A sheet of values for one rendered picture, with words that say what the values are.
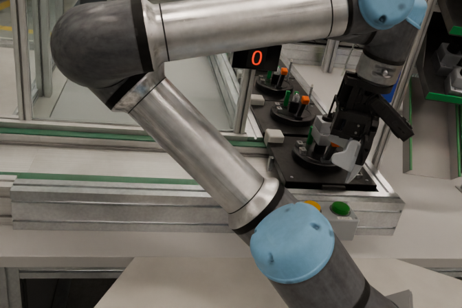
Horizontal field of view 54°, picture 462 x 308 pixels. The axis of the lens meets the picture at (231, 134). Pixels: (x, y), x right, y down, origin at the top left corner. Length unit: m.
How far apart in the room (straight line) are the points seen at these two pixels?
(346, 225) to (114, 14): 0.69
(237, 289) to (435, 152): 0.65
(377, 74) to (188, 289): 0.54
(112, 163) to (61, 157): 0.13
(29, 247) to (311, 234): 0.61
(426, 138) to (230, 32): 0.82
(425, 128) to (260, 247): 0.77
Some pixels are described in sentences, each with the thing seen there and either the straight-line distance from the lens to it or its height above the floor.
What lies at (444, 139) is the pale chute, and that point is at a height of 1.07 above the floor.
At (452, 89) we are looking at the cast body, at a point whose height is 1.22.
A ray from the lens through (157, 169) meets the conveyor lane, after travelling 1.16.
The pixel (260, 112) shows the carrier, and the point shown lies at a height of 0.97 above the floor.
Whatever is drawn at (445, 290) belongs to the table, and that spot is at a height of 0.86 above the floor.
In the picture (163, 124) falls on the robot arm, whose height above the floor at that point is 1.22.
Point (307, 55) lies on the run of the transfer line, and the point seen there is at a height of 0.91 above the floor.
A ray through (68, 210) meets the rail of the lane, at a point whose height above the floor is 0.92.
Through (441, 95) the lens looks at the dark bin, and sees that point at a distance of 1.19.
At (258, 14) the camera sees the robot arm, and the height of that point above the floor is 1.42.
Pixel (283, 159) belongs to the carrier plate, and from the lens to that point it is 1.18.
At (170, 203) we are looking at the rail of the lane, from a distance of 1.01.
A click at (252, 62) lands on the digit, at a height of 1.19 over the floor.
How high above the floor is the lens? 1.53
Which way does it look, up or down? 27 degrees down
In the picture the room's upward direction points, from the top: 9 degrees clockwise
